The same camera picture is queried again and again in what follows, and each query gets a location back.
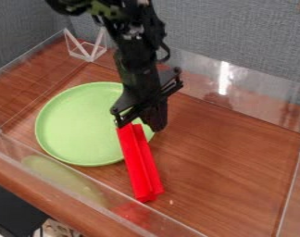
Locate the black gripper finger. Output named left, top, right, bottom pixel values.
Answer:
left=154, top=99, right=168, bottom=132
left=141, top=107, right=159, bottom=130

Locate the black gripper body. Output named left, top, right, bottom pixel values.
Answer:
left=110, top=53, right=184, bottom=128

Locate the green round plate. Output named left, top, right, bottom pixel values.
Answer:
left=34, top=81, right=157, bottom=168

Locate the red cross-shaped bar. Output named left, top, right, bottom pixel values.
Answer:
left=117, top=123, right=164, bottom=203

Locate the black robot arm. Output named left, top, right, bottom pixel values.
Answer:
left=45, top=0, right=184, bottom=132

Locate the black cable loop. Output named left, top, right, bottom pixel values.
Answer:
left=157, top=41, right=173, bottom=64

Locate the clear acrylic corner bracket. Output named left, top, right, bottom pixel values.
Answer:
left=64, top=27, right=109, bottom=62

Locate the clear acrylic enclosure wall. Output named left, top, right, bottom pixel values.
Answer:
left=0, top=34, right=300, bottom=237

